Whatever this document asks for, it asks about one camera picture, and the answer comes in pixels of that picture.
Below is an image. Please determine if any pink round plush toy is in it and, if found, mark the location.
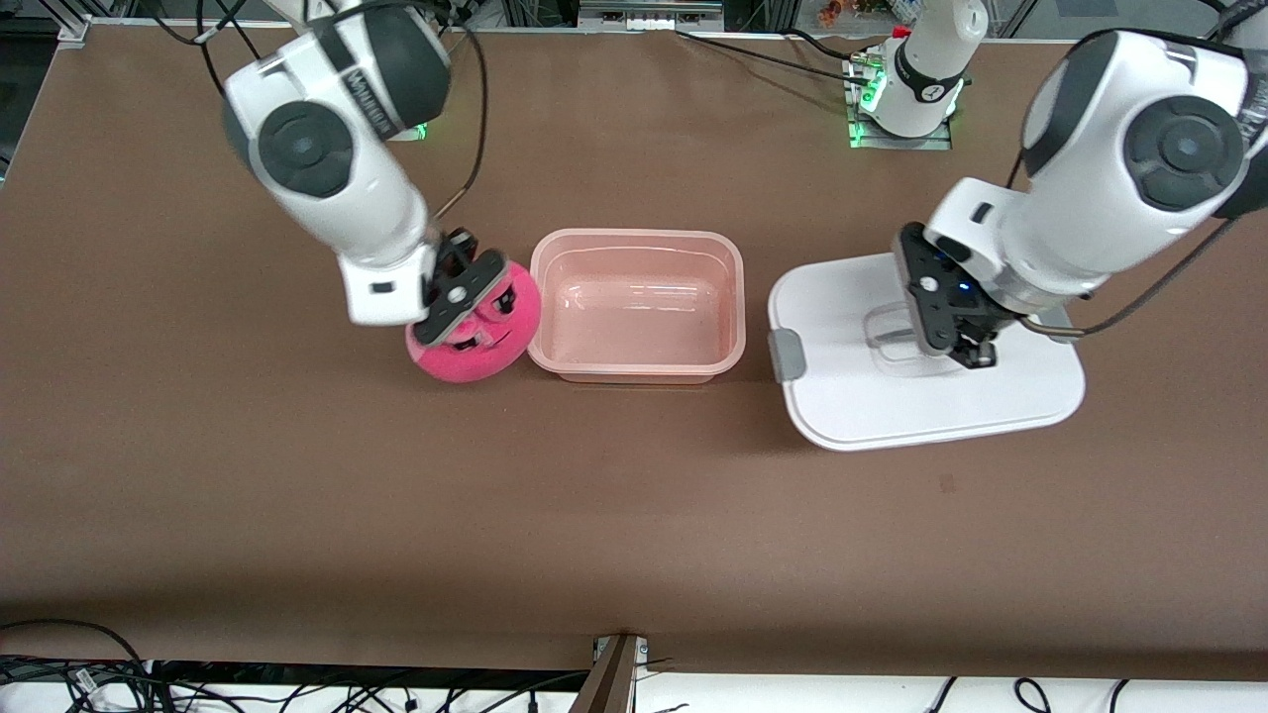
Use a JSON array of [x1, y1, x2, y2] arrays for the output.
[[404, 255, 542, 384]]

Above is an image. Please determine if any pink translucent plastic box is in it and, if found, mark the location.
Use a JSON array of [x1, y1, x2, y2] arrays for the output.
[[527, 228, 747, 385]]

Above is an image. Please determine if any grey electronics box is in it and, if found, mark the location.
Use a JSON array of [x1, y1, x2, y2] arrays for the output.
[[578, 0, 725, 32]]

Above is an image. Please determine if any grey lid latch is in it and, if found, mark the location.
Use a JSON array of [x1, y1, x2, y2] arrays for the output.
[[769, 330, 806, 383]]

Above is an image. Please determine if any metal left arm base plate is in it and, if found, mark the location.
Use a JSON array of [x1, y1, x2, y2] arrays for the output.
[[842, 50, 954, 152]]

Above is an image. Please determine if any black base cable on table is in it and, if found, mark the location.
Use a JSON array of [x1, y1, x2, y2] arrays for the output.
[[677, 30, 865, 82], [781, 28, 865, 60]]

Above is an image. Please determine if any wooden post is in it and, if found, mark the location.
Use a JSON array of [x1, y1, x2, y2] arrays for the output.
[[569, 634, 641, 713]]

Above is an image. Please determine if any black floor cable tangle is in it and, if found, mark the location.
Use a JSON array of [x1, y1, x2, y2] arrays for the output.
[[0, 619, 595, 713]]

